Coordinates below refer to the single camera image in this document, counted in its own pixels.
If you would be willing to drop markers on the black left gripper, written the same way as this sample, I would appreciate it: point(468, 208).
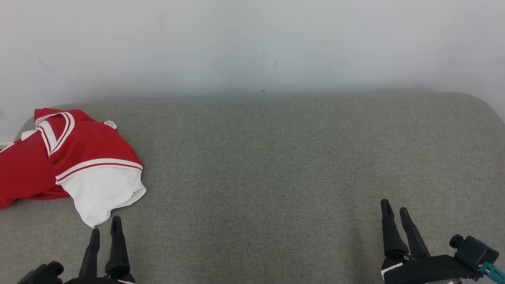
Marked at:
point(98, 281)

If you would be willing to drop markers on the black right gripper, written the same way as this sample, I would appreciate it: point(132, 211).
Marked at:
point(426, 270)

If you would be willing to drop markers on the red jersey with white sleeves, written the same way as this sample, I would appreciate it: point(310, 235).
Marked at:
point(94, 146)

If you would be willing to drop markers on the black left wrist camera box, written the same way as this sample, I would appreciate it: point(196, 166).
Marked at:
point(43, 274)

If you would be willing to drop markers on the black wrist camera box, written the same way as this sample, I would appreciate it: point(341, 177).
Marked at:
point(43, 274)
point(473, 250)

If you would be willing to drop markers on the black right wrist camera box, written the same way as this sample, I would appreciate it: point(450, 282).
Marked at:
point(473, 250)

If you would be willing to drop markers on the teal right camera connector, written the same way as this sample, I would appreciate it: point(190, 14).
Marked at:
point(491, 269)

